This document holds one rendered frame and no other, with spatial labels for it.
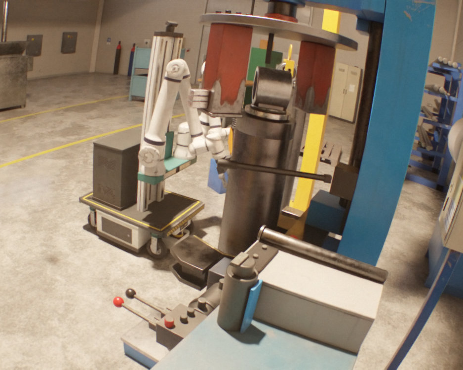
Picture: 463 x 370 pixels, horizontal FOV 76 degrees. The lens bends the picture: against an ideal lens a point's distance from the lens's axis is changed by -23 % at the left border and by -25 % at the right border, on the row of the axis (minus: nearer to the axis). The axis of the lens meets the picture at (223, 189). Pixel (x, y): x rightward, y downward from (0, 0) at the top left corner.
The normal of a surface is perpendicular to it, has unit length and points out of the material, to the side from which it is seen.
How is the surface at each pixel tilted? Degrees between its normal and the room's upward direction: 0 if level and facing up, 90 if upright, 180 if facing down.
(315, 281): 0
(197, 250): 0
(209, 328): 0
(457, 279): 90
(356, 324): 90
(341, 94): 90
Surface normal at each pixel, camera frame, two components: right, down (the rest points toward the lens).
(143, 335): 0.13, -0.92
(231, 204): -0.80, 0.13
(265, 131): -0.14, 0.36
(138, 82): -0.44, 0.29
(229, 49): 0.44, 0.40
